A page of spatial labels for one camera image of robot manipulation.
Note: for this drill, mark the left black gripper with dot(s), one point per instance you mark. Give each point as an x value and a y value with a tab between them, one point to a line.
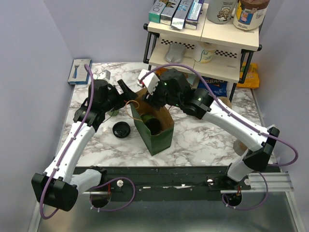
130	94

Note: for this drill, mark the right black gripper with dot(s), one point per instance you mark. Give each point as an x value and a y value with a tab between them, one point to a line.
151	98

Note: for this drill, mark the green paper cup stack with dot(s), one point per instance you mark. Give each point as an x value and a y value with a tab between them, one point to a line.
113	113

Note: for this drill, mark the single green paper cup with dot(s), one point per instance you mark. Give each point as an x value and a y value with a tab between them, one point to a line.
147	118

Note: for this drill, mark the black plastic lid stack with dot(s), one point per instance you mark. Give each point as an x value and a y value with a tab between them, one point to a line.
121	129

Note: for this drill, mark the brown paper bag green side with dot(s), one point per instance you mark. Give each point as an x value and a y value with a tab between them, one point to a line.
154	143

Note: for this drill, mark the single black plastic lid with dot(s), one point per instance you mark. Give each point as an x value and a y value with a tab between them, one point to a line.
154	127

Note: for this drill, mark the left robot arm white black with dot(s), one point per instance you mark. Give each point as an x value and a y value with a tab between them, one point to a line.
57	186

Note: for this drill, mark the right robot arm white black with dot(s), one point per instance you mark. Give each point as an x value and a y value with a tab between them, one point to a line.
260	141

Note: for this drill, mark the orange kettle chips bag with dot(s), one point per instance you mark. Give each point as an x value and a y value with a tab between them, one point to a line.
160	71

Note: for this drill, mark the blue doritos chips bag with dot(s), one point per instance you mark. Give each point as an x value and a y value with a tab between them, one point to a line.
218	87

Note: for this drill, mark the white paper roll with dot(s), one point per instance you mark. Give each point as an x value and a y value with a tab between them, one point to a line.
203	52

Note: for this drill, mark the blue razor package box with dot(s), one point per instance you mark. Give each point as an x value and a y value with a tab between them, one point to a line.
78	74

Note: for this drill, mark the rear brown pulp cup carrier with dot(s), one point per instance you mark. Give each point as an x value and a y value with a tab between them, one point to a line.
226	101

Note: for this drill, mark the cream black tiered shelf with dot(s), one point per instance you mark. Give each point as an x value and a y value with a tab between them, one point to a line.
218	51

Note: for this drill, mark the white blue toothpaste box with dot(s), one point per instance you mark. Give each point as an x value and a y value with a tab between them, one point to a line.
191	21

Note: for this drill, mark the teal toothpaste box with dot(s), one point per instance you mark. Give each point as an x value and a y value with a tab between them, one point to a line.
154	14

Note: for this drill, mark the silver blue toothpaste box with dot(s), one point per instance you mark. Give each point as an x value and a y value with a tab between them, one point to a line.
181	14

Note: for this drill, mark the yellow snack bag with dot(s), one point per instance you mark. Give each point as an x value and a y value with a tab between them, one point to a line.
252	78

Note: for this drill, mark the grey cartoon mug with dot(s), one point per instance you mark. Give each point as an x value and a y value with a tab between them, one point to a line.
220	11

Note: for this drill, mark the grey cup with straws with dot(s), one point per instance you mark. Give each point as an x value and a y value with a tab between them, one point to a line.
239	147

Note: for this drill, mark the white cartoon canister brown lid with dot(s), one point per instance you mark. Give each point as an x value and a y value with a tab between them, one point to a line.
249	14

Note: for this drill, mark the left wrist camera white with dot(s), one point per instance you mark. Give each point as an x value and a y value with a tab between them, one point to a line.
104	75

